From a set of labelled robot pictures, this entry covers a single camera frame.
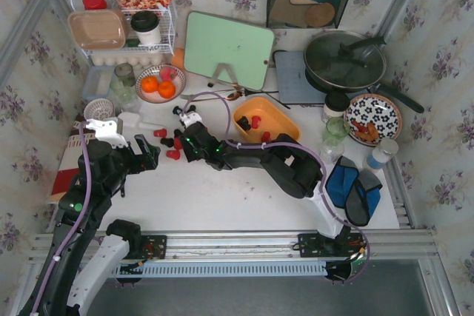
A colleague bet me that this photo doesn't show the red capsule cluster piece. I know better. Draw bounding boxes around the red capsule cluster piece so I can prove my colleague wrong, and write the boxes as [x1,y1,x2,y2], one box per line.
[166,149,181,161]

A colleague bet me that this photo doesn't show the black capsule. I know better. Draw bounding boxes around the black capsule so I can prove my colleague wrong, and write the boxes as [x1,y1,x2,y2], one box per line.
[236,116,252,132]
[173,129,183,138]
[160,138,174,148]

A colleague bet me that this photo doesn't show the red capsule number two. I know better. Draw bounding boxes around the red capsule number two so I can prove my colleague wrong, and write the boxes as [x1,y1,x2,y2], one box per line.
[251,115,261,130]

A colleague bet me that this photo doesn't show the red capsule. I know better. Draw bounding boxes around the red capsule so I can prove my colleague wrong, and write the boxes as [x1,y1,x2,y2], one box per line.
[261,132,271,143]
[153,129,167,138]

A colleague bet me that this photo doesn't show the orange storage basket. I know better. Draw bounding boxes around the orange storage basket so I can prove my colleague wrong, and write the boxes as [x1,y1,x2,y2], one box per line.
[232,97,301,143]

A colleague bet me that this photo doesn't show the grey blue cloth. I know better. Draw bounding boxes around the grey blue cloth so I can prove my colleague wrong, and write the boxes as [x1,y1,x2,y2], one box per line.
[325,156,383,226]

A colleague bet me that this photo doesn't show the clear glass cup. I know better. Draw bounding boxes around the clear glass cup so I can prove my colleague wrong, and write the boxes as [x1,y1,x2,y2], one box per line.
[320,138,344,164]

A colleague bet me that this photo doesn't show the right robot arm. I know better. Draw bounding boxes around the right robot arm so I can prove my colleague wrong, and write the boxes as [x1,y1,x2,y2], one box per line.
[178,122,324,199]

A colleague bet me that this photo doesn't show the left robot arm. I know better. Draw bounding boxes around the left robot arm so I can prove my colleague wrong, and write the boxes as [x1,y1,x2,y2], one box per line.
[19,135,160,315]

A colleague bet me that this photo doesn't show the black capsule number four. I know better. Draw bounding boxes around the black capsule number four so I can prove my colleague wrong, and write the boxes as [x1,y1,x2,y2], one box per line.
[173,106,182,115]

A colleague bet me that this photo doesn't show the striped orange cloth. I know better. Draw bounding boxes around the striped orange cloth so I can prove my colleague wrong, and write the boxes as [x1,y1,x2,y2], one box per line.
[49,114,85,204]

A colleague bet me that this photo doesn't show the silver fork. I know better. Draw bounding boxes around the silver fork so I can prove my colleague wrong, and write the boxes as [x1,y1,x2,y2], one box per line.
[179,94,221,102]

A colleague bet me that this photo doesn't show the white small strainer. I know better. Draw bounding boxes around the white small strainer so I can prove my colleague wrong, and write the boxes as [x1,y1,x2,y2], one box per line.
[83,98,115,121]

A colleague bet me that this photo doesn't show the copper spoon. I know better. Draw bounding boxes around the copper spoon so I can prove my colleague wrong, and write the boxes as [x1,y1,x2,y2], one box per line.
[226,91,242,101]

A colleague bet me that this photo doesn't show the fruit bowl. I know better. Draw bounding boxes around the fruit bowl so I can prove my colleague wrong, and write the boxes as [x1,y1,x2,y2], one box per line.
[135,64,186,104]

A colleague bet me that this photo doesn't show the blue plastic container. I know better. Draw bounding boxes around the blue plastic container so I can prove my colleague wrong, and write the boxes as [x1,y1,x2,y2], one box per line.
[81,66,114,101]

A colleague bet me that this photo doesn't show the dark glass cup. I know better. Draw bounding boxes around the dark glass cup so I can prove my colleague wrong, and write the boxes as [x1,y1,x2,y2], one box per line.
[114,63,136,87]

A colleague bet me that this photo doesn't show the egg carton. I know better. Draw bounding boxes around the egg carton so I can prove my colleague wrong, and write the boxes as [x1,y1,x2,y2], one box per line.
[90,53,167,70]

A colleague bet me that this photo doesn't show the green cutting board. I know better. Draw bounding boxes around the green cutting board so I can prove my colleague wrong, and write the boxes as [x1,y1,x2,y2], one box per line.
[184,11,275,90]

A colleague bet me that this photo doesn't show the grey induction cooker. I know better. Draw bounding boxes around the grey induction cooker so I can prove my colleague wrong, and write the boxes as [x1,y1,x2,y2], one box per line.
[273,50,326,107]

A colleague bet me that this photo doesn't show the white black lid cup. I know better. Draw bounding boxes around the white black lid cup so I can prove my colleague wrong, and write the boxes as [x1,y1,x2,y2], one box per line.
[130,10,161,45]

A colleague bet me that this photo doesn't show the beige rectangular tray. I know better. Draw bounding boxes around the beige rectangular tray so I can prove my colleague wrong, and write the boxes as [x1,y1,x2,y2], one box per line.
[68,10,128,51]

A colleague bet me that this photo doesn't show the paper cup black lid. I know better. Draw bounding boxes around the paper cup black lid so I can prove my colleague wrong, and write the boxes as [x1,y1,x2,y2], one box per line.
[321,91,350,123]

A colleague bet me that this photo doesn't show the red lid jar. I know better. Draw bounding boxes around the red lid jar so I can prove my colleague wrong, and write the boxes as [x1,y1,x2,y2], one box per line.
[82,0,107,10]

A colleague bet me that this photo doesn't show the black pan with lid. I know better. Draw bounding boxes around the black pan with lid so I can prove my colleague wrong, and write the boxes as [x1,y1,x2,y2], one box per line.
[303,30,425,113]

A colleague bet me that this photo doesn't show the black mesh holder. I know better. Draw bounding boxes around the black mesh holder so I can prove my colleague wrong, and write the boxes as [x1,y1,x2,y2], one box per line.
[266,0,348,29]

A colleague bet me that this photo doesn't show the floral patterned plate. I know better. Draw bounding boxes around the floral patterned plate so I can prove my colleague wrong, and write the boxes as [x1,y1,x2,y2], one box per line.
[344,94,403,147]

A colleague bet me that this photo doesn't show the round cork coaster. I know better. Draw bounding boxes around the round cork coaster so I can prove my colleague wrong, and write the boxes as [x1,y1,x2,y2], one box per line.
[304,3,336,27]

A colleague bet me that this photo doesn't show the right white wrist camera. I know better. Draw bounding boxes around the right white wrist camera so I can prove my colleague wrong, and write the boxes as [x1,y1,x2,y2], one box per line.
[178,104,202,129]

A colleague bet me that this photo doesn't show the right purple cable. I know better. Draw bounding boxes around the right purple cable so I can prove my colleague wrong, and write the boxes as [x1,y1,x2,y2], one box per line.
[180,92,371,286]

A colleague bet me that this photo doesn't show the purple cable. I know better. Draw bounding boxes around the purple cable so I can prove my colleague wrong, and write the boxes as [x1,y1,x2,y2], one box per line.
[27,120,93,316]
[180,92,371,286]

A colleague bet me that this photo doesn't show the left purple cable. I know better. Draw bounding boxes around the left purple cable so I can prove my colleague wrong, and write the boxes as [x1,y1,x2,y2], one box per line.
[27,120,93,316]

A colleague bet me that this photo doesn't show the white wire rack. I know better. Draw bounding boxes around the white wire rack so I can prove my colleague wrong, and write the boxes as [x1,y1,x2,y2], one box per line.
[70,0,178,56]

